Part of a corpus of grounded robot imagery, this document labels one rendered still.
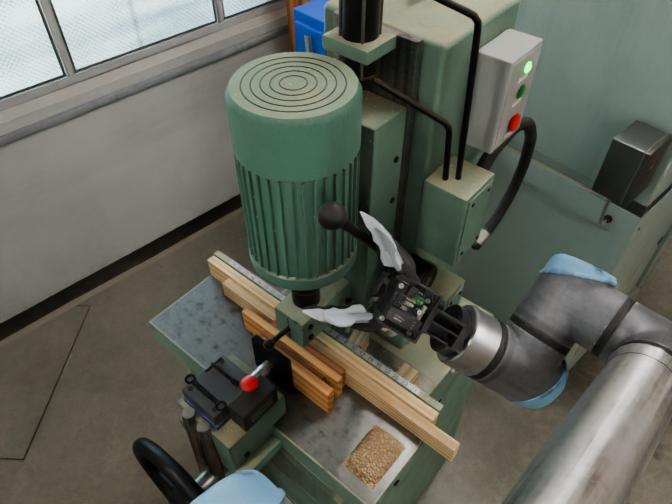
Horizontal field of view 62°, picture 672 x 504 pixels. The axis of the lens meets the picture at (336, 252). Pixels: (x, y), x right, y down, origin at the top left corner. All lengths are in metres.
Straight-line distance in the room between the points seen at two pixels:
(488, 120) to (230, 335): 0.67
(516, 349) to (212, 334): 0.66
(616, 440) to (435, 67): 0.51
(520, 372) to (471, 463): 1.29
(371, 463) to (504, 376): 0.34
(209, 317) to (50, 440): 1.16
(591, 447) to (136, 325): 2.07
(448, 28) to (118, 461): 1.76
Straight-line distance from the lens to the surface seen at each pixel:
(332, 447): 1.07
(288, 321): 1.02
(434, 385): 1.26
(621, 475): 0.60
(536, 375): 0.82
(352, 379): 1.09
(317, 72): 0.77
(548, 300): 0.81
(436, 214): 0.94
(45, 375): 2.46
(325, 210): 0.65
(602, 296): 0.82
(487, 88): 0.91
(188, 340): 1.22
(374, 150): 0.83
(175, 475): 1.03
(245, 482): 0.45
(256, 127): 0.69
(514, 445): 2.15
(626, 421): 0.65
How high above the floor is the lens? 1.87
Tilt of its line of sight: 46 degrees down
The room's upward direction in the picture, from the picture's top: straight up
